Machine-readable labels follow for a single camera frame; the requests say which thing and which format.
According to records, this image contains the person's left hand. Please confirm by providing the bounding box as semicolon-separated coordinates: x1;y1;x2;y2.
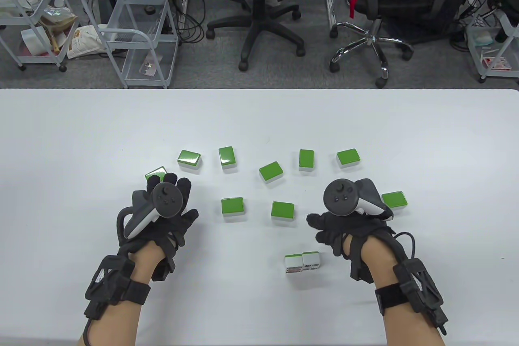
118;172;200;259

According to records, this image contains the person's right hand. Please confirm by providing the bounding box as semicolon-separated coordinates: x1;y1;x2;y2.
306;212;407;269

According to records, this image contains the black white handheld controller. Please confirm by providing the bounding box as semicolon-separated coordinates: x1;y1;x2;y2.
323;178;395;223
117;182;183;243

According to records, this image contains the green mahjong tiles group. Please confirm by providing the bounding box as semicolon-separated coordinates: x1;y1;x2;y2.
145;146;409;228

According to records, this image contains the row of mahjong tiles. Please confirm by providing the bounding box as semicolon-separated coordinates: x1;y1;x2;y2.
284;251;322;275

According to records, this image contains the person's right forearm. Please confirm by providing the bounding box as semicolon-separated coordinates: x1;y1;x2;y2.
351;239;444;346

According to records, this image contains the person's left forearm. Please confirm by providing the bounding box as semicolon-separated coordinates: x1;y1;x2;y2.
79;243;169;346

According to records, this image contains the black glove wrist module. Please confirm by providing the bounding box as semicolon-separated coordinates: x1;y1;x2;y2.
151;259;177;282
350;259;374;284

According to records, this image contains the white metal cart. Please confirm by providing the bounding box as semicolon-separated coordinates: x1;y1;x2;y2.
0;0;81;73
464;9;519;84
81;0;180;89

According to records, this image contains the printed paper bag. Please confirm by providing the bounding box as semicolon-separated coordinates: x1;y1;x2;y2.
67;25;105;59

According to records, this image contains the red white box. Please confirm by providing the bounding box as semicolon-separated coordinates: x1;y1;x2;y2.
482;56;512;72

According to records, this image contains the pale teal cloth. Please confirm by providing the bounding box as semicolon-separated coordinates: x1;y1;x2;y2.
472;30;494;47

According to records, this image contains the white pink flat box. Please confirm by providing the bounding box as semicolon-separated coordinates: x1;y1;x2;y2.
20;26;67;56

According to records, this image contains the clear plastic bag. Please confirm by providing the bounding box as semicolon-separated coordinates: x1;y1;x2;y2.
39;5;77;34

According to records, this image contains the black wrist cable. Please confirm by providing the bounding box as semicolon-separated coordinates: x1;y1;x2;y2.
393;232;418;261
81;318;96;346

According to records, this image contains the black wrist strap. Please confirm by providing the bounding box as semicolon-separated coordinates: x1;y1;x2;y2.
122;281;152;306
375;286;406;316

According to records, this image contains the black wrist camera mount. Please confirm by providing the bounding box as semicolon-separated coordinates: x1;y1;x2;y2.
84;256;136;320
392;258;448;335

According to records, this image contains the black cable bundle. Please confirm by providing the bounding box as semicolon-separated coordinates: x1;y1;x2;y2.
448;0;493;52
162;0;206;44

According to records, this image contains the black chair with red straps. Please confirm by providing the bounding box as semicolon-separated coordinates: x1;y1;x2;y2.
329;0;487;89

